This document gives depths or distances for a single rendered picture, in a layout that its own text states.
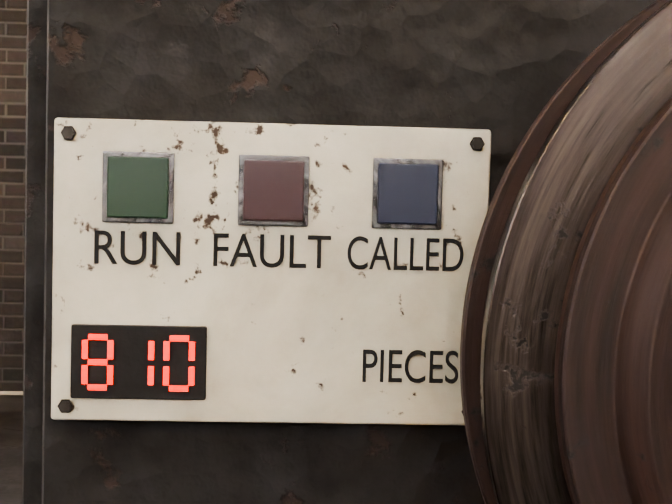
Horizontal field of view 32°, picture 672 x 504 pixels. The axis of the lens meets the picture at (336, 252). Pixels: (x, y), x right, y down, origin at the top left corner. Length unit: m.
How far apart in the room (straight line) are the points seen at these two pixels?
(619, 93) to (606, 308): 0.11
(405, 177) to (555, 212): 0.14
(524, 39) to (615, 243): 0.21
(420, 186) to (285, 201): 0.08
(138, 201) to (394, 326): 0.17
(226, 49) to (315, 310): 0.17
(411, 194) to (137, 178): 0.16
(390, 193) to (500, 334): 0.15
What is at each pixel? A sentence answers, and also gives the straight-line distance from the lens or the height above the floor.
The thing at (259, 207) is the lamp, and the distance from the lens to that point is 0.69.
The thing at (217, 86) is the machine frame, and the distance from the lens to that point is 0.72.
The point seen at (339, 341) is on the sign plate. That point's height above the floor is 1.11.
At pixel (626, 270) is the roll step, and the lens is 0.57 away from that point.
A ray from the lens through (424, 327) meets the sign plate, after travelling 0.71.
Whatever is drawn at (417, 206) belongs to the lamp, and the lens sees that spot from 0.70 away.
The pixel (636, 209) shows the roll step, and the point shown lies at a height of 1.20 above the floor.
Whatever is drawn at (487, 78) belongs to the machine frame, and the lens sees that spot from 0.73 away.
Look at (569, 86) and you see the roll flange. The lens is 0.65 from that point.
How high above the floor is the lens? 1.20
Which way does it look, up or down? 3 degrees down
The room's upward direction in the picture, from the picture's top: 1 degrees clockwise
